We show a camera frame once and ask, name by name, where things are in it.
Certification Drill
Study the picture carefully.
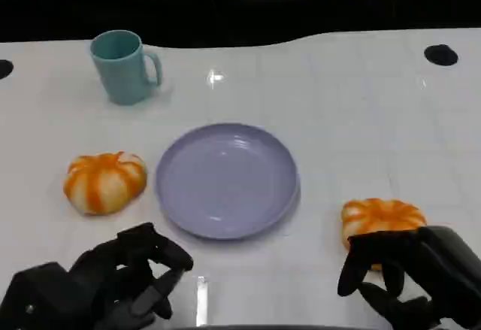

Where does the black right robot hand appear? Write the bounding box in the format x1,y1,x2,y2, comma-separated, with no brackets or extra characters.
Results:
337,226,481,330

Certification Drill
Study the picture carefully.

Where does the pale green mug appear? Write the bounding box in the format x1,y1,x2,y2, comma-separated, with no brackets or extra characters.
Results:
89,29,164,106

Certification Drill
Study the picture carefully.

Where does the orange and white bread roll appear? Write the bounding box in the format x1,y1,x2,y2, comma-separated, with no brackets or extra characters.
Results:
62,150,148,216
340,198,428,273

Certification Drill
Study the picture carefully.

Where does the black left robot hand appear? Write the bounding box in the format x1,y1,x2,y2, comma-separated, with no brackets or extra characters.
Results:
0,221,195,330

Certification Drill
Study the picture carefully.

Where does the lilac plate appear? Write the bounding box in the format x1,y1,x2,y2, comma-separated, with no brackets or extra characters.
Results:
155,122,301,241

